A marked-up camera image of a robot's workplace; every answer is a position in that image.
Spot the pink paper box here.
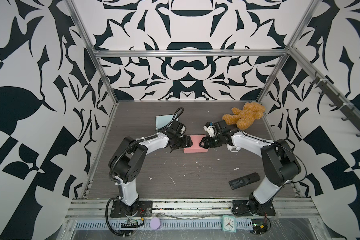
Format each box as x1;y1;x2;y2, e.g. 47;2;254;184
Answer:
184;135;208;154

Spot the light blue paper box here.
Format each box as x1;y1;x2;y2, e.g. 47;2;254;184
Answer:
155;115;174;129

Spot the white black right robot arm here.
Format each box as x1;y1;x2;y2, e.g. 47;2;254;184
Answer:
199;120;302;214

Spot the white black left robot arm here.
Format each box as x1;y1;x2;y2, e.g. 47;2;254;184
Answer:
105;107;193;238

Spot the white alarm clock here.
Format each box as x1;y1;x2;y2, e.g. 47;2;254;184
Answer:
227;145;241;153

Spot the brown teddy bear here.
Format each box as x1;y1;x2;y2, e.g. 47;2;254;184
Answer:
222;102;266;131

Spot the black remote control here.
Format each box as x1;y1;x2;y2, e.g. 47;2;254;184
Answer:
229;173;261;190

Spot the teal square clock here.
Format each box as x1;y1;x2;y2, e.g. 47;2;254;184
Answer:
222;215;237;233

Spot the purple round disc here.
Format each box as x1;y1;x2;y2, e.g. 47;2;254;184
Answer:
150;217;162;231

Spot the small electronics board left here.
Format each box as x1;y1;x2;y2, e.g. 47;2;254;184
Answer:
120;218;145;228

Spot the green circuit board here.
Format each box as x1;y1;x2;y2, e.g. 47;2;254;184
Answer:
251;219;270;236

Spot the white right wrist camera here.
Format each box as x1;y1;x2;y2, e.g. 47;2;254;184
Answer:
204;122;215;138

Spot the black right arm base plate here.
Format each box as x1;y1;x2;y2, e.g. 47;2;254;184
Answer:
232;200;276;217

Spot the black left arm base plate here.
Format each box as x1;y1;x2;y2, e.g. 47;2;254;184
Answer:
110;200;153;218

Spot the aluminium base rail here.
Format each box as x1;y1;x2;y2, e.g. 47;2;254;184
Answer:
65;198;321;219

